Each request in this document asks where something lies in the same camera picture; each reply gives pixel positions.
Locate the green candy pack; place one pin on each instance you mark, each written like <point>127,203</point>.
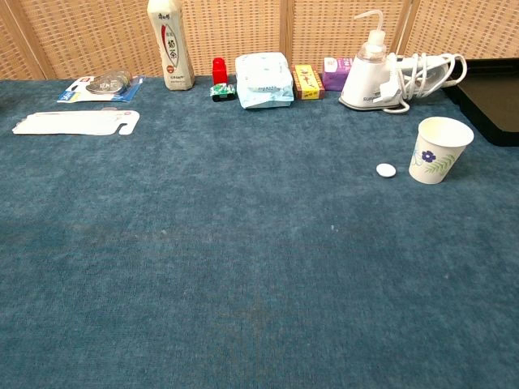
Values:
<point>222,92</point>

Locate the blue carpet table cloth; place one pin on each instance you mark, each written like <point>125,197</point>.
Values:
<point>243,243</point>

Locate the woven wooden folding screen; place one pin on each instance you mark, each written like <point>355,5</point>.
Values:
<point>89,36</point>

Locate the clear plastic wash bottle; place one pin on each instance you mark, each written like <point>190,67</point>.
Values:
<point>375,44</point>

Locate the blue tape blister pack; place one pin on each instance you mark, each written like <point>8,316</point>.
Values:
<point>101,86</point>

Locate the white hair dryer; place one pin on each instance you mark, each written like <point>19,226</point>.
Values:
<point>363,81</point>

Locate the floral white paper cup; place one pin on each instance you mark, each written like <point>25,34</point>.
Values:
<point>440,160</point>

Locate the white hooked packaging card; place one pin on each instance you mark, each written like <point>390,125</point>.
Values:
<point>73,122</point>

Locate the yellow and red box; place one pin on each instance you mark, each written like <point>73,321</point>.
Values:
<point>308,83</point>

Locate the light blue wet wipes pack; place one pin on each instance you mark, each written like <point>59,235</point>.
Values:
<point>263,81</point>

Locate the purple cardboard box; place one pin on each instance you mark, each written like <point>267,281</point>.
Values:
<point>334,75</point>

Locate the black plastic tray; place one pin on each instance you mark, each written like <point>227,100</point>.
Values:
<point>492,97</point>

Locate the milk tea plastic bottle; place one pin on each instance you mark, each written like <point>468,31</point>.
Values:
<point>171,48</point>

